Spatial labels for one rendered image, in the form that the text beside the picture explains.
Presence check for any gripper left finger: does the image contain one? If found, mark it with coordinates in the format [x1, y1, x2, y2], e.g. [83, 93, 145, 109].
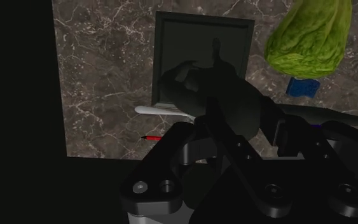
[119, 119, 223, 218]

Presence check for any dark square tray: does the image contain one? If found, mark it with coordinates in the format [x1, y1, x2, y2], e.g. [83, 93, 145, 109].
[151, 11, 256, 109]

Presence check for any green lettuce head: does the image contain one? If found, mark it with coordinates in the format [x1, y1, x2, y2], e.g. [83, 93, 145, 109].
[263, 0, 353, 79]

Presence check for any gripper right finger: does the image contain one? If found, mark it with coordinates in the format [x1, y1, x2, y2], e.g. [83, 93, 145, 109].
[205, 95, 358, 220]

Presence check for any white spoon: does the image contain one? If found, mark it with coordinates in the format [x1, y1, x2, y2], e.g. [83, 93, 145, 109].
[134, 105, 196, 120]

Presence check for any blue sponge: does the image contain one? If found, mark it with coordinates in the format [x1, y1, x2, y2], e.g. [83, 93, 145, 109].
[285, 76, 321, 99]

